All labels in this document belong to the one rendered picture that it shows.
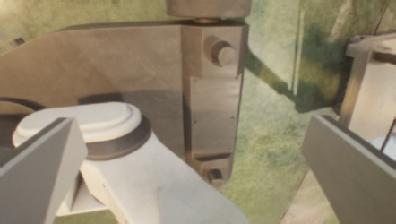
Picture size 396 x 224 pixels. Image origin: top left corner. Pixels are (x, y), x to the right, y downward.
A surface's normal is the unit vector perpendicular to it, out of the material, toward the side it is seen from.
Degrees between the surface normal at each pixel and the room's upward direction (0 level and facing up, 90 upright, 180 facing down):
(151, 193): 90
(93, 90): 0
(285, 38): 0
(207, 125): 0
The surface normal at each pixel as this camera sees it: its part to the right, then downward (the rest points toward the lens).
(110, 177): 0.00, -0.87
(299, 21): 0.22, 0.48
